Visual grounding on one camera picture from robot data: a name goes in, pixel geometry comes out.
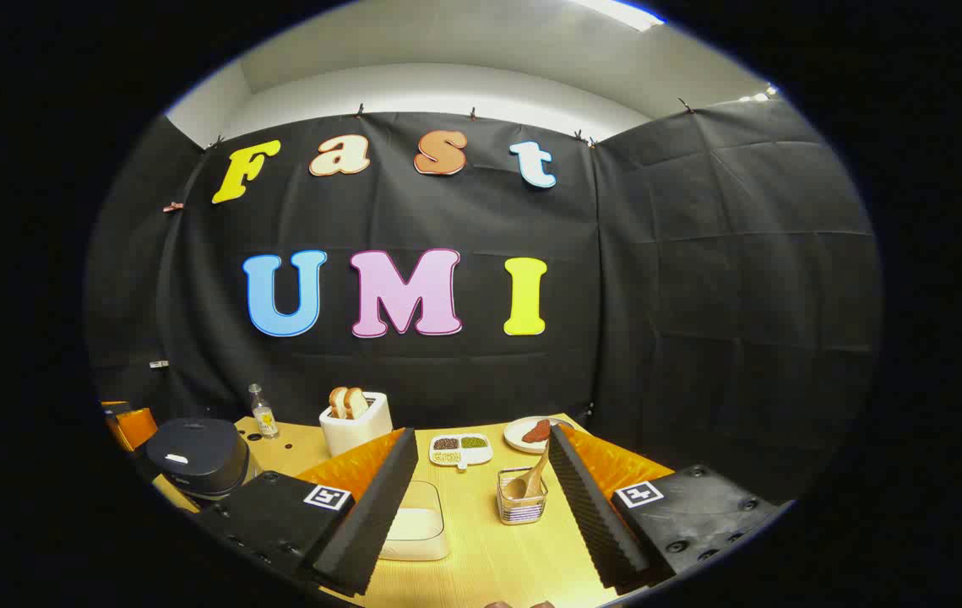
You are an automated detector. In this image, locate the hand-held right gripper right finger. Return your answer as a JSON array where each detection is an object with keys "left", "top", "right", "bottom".
[{"left": 548, "top": 424, "right": 792, "bottom": 590}]

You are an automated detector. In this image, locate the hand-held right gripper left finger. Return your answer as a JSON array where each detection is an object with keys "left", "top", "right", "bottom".
[{"left": 193, "top": 426, "right": 420, "bottom": 596}]

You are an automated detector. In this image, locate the dark grey rice cooker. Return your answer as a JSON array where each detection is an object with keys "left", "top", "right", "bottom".
[{"left": 145, "top": 417, "right": 260, "bottom": 508}]

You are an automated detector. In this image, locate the wooden spoon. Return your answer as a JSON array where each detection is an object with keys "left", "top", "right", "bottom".
[{"left": 504, "top": 439, "right": 551, "bottom": 501}]

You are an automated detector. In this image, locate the clear plastic rice box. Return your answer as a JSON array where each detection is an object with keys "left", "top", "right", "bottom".
[{"left": 379, "top": 480, "right": 451, "bottom": 562}]

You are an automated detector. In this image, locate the clear wire chopstick holder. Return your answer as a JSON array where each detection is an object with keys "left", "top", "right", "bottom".
[{"left": 497, "top": 467, "right": 549, "bottom": 526}]

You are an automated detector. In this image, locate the white toaster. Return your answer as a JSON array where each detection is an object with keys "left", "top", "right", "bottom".
[{"left": 319, "top": 392, "right": 394, "bottom": 458}]

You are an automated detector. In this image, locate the white divided bean dish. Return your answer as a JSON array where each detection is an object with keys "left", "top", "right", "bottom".
[{"left": 430, "top": 433, "right": 494, "bottom": 470}]

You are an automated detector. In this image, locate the white round plate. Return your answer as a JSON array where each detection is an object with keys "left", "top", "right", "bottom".
[{"left": 503, "top": 415, "right": 574, "bottom": 454}]

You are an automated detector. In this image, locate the small glass bottle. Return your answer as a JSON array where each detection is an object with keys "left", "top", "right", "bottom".
[{"left": 247, "top": 384, "right": 280, "bottom": 440}]

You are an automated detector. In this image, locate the black backdrop cloth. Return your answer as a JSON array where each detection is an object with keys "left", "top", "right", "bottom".
[{"left": 85, "top": 100, "right": 883, "bottom": 508}]

